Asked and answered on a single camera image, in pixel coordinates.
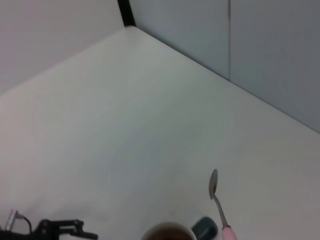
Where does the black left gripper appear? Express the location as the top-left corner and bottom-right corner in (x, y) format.
(0, 218), (99, 240)

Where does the dark grey coffee mug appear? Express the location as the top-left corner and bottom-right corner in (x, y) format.
(141, 216), (219, 240)

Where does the pink handled metal spoon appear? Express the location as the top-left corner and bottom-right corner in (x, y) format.
(208, 168), (238, 240)

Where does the left gripper cable with plug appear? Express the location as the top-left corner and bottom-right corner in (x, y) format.
(4, 209), (33, 235)

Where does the black wall corner strip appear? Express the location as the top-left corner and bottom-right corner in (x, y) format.
(116, 0), (137, 28)

